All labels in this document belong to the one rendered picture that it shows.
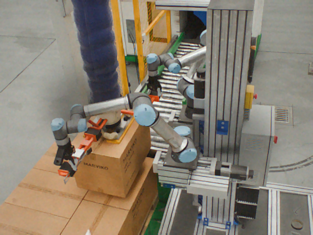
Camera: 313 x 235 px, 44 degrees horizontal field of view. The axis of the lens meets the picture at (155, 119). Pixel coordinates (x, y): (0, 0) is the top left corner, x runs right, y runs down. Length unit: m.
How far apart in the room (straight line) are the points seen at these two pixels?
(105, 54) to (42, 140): 2.44
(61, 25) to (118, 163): 1.81
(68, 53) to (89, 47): 1.68
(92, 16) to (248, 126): 1.21
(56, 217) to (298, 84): 3.70
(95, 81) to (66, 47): 1.56
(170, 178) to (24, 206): 1.20
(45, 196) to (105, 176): 0.64
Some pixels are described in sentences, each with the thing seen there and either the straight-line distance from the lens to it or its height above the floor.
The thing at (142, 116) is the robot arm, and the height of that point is 1.56.
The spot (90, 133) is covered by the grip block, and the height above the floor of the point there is 1.22.
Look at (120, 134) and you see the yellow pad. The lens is 2.77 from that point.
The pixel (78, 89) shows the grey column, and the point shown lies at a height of 0.61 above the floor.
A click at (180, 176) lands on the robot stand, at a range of 2.70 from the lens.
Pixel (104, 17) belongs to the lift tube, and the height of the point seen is 1.96.
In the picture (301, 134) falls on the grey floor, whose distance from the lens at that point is 4.63.
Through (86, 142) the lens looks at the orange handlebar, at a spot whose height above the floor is 1.22.
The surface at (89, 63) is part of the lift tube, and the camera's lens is 2.49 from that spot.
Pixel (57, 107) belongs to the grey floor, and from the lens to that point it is 5.23.
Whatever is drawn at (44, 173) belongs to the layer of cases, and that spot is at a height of 0.54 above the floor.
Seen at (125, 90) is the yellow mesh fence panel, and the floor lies 0.65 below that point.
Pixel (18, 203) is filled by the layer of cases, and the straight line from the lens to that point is 3.27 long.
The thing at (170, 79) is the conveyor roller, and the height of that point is 0.53.
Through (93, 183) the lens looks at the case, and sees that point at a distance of 2.92.
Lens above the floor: 2.82
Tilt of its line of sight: 37 degrees down
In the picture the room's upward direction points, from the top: 4 degrees counter-clockwise
